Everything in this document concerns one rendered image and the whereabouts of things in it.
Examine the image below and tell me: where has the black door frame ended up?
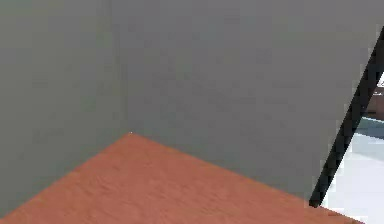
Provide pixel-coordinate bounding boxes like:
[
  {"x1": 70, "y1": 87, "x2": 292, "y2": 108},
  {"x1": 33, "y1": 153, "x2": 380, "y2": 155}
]
[{"x1": 308, "y1": 23, "x2": 384, "y2": 209}]

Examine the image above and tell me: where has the dark brown cabinet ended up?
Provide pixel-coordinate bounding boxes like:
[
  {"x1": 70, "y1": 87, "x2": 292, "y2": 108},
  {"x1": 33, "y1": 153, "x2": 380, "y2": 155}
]
[{"x1": 364, "y1": 89, "x2": 384, "y2": 122}]

